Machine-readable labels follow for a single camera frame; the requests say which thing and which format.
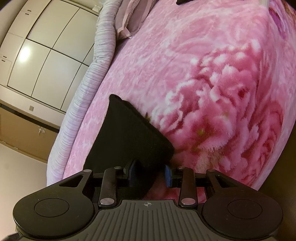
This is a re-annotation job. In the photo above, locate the grey striped quilt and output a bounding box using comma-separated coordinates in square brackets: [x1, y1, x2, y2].
[46, 0, 123, 186]

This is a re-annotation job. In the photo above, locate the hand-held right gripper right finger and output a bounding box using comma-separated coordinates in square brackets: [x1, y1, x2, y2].
[164, 165, 241, 207]

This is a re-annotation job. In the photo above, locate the brown wooden door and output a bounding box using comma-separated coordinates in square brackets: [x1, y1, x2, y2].
[0, 103, 62, 164]

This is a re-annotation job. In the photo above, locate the pink rose blanket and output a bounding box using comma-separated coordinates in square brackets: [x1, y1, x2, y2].
[62, 0, 296, 200]

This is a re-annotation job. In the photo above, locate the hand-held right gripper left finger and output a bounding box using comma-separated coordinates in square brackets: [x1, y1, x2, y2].
[59, 159, 138, 208]

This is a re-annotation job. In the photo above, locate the white wardrobe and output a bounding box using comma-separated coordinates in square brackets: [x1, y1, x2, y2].
[0, 0, 105, 114]

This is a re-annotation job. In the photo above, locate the purple pillow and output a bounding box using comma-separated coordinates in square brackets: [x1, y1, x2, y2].
[114, 0, 159, 39]

